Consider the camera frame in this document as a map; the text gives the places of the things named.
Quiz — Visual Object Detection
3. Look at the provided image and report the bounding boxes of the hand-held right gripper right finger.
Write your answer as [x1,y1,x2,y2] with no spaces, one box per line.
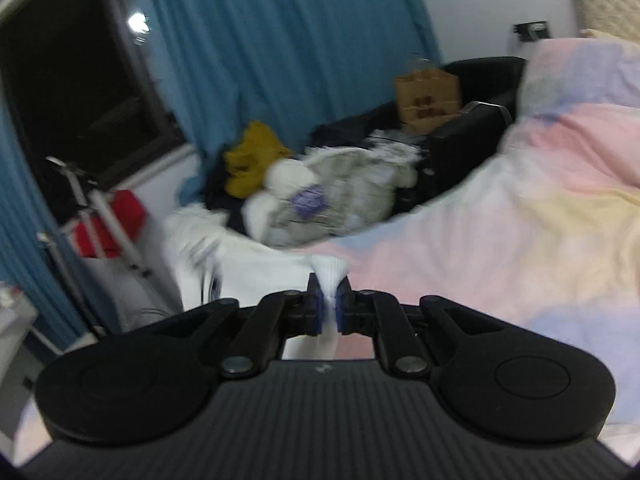
[336,279,506,377]

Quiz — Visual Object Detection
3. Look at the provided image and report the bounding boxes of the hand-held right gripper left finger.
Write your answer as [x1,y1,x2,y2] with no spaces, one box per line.
[165,273,323,380]

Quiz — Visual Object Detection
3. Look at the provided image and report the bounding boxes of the white garment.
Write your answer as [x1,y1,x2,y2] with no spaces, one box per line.
[161,205,348,361]

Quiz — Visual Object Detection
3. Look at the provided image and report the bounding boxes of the grey and white clothes pile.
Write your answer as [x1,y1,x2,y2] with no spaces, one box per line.
[243,145,420,250]

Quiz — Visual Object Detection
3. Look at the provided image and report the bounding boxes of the yellow garment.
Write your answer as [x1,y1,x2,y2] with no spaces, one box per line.
[223,120,293,199]

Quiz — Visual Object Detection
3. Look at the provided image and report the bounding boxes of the pastel tie-dye blanket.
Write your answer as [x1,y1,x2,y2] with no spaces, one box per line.
[10,37,640,466]

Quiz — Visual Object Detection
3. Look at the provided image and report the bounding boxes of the black armchair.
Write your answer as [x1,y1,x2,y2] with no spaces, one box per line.
[310,56,527,217]

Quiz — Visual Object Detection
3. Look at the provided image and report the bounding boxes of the red bag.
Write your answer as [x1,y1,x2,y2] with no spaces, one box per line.
[74,190,148,259]

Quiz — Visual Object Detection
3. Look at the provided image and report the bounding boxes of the brown cardboard box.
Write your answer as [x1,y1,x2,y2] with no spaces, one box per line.
[396,58,462,135]

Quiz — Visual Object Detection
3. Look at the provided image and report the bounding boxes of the metal drying rack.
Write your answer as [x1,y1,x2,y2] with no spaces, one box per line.
[36,156,153,311]

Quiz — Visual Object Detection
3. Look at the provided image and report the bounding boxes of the blue curtain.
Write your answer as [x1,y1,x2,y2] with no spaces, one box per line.
[0,0,443,351]

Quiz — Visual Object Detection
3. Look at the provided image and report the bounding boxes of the white side table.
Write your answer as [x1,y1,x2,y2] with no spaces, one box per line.
[0,282,42,441]

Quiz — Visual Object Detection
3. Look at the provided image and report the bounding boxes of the dark window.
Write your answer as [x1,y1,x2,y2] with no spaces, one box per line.
[0,0,187,221]

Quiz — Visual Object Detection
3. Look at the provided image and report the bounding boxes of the black wall socket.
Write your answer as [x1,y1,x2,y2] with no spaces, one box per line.
[513,20,551,43]

